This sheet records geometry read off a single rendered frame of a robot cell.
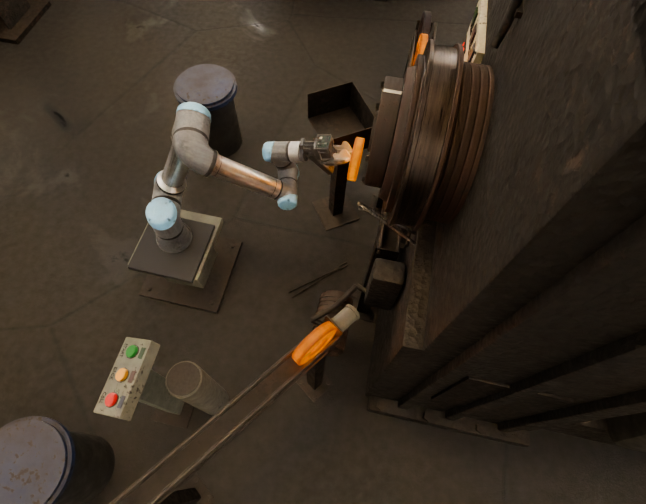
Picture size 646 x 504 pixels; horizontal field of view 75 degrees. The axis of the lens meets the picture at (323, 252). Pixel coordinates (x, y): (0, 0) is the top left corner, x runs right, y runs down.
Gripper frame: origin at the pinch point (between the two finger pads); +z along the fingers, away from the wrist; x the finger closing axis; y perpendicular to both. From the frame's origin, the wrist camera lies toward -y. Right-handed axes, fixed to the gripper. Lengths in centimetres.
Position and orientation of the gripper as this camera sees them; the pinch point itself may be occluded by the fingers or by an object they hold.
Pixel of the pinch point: (356, 155)
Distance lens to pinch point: 154.8
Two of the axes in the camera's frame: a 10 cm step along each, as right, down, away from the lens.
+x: 2.1, -8.6, 4.6
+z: 9.5, 0.7, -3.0
